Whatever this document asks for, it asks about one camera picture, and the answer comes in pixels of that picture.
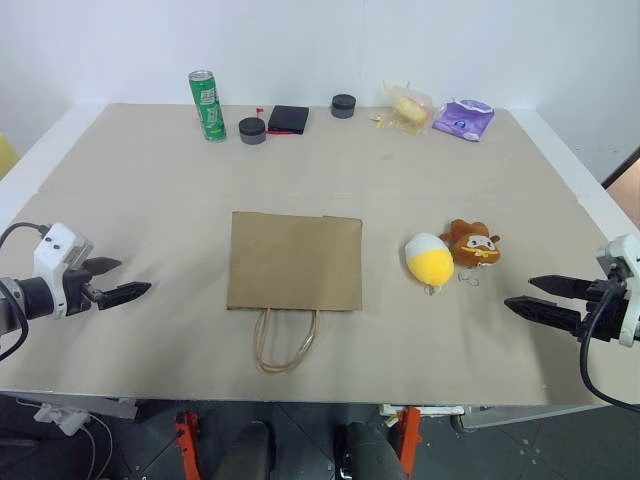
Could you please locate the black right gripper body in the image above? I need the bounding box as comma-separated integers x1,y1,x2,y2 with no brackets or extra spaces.
578,279,627,342

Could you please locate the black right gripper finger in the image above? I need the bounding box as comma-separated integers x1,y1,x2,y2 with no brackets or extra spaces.
528,274,595,301
503,295,585,338

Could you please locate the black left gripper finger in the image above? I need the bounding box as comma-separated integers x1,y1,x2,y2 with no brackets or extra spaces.
81,256,123,277
93,281,153,311

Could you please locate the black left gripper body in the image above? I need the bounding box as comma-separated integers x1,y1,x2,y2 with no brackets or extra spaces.
63,266,108,317

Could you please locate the brown paper bag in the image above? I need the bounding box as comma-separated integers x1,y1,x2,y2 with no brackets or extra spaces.
225,210,365,374

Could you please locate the bread in clear plastic bag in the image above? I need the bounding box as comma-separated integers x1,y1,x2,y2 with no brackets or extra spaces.
370,79,433,136

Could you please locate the beige table cover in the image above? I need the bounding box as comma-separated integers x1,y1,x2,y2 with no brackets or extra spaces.
0,102,609,406

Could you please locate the brown plush toy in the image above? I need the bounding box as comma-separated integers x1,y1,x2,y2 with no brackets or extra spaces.
439,219,503,290

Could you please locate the brown wooden panel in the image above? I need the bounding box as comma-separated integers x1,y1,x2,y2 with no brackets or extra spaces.
601,145,640,232

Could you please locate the white power adapter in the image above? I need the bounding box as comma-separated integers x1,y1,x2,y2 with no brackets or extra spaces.
32,402,90,437

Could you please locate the yellow white plush toy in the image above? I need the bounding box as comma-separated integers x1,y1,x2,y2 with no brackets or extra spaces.
404,232,456,297

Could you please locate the yellow object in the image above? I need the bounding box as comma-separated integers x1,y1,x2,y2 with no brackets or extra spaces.
0,131,21,182

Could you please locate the orange table clamp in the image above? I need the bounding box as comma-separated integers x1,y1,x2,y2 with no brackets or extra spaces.
384,405,424,480
173,408,202,480

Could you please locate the green drink can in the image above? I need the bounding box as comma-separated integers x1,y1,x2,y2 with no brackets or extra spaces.
187,69,228,144

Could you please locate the purple snack packet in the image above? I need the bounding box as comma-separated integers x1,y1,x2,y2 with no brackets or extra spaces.
431,97,497,144

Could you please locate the black round container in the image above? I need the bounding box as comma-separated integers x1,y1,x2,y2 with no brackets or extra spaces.
330,93,359,121
237,116,268,147

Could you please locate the dark rounded shape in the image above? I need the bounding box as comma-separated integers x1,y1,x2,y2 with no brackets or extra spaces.
218,421,278,480
333,421,410,480

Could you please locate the black flat box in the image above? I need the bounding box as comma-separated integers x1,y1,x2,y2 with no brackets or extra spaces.
266,104,311,137

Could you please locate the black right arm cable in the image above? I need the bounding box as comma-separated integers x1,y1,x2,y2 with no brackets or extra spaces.
578,284,640,407

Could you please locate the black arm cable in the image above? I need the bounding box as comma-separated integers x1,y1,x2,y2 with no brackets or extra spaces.
0,222,51,362
578,284,640,407

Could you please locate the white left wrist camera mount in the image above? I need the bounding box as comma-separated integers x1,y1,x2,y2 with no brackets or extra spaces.
32,222,96,320

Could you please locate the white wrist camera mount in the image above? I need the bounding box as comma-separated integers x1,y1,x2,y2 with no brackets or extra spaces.
595,233,640,348
32,222,96,320

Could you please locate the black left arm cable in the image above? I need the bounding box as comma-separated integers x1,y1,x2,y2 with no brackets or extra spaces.
0,222,51,362

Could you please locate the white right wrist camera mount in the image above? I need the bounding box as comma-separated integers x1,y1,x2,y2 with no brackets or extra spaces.
595,233,640,348

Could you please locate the grey metal table bracket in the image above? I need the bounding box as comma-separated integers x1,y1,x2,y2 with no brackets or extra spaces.
0,391,140,421
451,403,604,434

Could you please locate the white thin cable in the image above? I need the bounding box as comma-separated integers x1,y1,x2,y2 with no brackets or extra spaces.
82,413,115,480

